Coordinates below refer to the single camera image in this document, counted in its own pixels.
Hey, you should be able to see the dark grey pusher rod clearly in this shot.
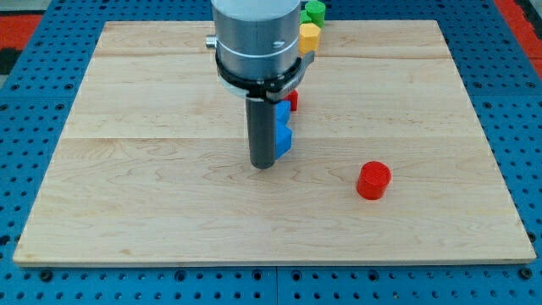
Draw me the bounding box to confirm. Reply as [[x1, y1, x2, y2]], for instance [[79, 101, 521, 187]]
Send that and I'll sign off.
[[246, 99, 276, 169]]

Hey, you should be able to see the red cylinder block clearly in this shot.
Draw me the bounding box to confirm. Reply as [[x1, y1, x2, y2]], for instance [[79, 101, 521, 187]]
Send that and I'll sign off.
[[356, 161, 392, 200]]

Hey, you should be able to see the grey cylindrical robot arm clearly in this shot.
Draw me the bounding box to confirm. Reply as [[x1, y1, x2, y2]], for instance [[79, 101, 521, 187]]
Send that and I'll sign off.
[[206, 0, 315, 169]]

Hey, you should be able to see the blue angular block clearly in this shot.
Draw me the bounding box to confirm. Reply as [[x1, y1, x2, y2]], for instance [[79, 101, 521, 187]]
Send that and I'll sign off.
[[275, 100, 292, 159]]

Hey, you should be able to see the small red block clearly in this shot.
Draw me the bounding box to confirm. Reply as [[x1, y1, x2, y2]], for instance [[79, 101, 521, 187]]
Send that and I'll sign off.
[[283, 90, 299, 112]]

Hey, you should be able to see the yellow hexagon block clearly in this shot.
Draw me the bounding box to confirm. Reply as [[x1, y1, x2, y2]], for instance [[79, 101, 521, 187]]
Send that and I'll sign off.
[[299, 23, 321, 54]]

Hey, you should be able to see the green angular block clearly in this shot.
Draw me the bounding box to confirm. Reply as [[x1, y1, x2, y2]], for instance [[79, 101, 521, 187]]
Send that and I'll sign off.
[[300, 10, 312, 24]]

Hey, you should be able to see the green cylinder block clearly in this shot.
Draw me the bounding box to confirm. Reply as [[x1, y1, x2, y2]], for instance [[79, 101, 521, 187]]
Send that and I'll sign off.
[[305, 0, 327, 28]]

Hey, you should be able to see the light wooden board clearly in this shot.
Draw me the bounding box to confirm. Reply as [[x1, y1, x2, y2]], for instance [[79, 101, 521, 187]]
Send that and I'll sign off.
[[14, 20, 536, 267]]

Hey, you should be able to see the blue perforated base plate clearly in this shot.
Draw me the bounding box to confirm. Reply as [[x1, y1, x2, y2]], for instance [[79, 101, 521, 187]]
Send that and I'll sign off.
[[1, 0, 541, 304]]

